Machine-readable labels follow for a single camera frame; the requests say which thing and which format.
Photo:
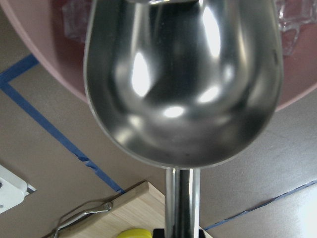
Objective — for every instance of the metal ice scoop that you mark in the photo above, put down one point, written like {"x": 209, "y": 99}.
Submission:
{"x": 183, "y": 85}

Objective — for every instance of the wooden cutting board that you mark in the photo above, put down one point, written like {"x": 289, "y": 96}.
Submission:
{"x": 119, "y": 213}

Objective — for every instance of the lemon slice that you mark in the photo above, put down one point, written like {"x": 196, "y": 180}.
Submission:
{"x": 135, "y": 233}

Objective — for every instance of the pink bowl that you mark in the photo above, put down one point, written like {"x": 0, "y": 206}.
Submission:
{"x": 39, "y": 23}

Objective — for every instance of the clear ice cubes pile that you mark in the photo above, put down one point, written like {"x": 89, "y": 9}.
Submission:
{"x": 292, "y": 14}

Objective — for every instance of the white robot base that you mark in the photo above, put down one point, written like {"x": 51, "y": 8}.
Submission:
{"x": 13, "y": 189}

